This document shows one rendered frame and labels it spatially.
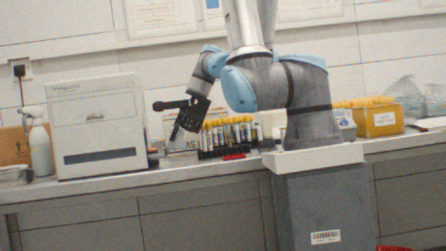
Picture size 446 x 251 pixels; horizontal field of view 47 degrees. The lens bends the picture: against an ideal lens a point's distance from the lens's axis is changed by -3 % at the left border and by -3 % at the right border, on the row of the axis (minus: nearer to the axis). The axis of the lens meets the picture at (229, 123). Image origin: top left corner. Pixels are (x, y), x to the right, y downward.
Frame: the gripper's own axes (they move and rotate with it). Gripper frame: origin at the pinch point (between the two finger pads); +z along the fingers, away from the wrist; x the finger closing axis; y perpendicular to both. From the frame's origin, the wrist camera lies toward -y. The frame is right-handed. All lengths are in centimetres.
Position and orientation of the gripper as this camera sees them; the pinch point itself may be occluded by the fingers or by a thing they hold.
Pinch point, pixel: (165, 151)
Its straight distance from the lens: 165.7
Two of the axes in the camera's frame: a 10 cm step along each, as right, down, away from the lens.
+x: -1.0, -0.4, 9.9
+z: -3.8, 9.2, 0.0
